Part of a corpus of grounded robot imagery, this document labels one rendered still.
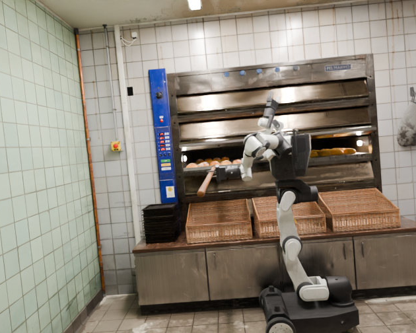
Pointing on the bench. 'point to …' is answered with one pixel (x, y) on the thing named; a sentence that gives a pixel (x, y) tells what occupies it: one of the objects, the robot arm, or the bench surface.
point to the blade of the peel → (208, 167)
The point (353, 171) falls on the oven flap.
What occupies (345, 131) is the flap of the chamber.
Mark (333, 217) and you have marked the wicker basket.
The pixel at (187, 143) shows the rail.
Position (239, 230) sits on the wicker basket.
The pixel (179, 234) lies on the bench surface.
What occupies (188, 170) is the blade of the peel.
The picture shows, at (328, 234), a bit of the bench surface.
